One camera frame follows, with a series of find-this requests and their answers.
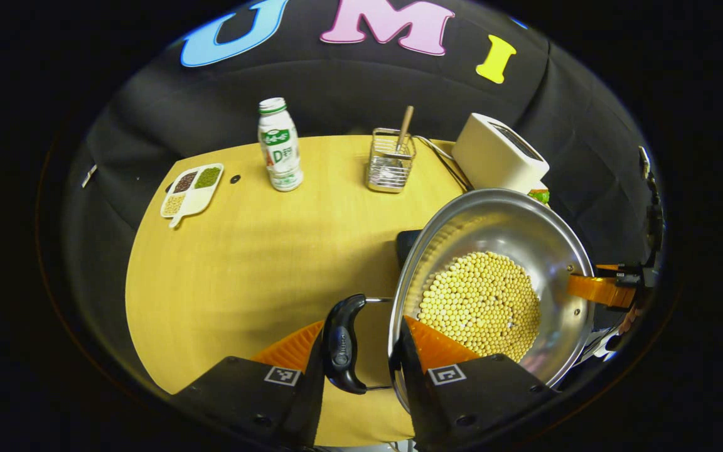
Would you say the white divided bean dish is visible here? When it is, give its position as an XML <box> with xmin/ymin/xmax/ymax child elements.
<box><xmin>160</xmin><ymin>163</ymin><xmax>225</xmax><ymax>229</ymax></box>

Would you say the black induction cooktop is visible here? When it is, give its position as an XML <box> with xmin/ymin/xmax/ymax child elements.
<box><xmin>396</xmin><ymin>229</ymin><xmax>425</xmax><ymax>267</ymax></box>

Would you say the white toaster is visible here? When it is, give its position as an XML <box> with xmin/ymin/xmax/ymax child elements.
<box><xmin>451</xmin><ymin>113</ymin><xmax>550</xmax><ymax>195</ymax></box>

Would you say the wire utensil holder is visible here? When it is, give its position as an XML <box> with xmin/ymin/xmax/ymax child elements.
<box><xmin>365</xmin><ymin>128</ymin><xmax>417</xmax><ymax>193</ymax></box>

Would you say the white drink bottle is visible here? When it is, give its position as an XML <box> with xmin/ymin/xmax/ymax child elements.
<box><xmin>257</xmin><ymin>97</ymin><xmax>304</xmax><ymax>192</ymax></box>

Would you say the wooden spoon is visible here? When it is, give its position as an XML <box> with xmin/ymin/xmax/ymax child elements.
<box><xmin>396</xmin><ymin>105</ymin><xmax>415</xmax><ymax>154</ymax></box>

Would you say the pile of yellow soybeans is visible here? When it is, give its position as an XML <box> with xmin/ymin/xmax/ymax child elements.
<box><xmin>417</xmin><ymin>251</ymin><xmax>542</xmax><ymax>363</ymax></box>

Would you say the steel pot with black handles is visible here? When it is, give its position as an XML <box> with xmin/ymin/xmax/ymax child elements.
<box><xmin>322</xmin><ymin>188</ymin><xmax>596</xmax><ymax>412</ymax></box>

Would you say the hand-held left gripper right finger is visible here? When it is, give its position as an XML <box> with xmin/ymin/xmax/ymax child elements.
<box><xmin>390</xmin><ymin>314</ymin><xmax>557</xmax><ymax>452</ymax></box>

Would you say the black backdrop cloth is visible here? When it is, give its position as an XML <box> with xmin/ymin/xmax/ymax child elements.
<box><xmin>60</xmin><ymin>0</ymin><xmax>667</xmax><ymax>390</ymax></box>

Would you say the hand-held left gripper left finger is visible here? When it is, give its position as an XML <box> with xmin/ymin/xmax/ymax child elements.
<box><xmin>170</xmin><ymin>320</ymin><xmax>326</xmax><ymax>449</ymax></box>

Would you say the toaster power cable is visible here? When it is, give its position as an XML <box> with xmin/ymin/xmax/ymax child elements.
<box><xmin>415</xmin><ymin>135</ymin><xmax>472</xmax><ymax>192</ymax></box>

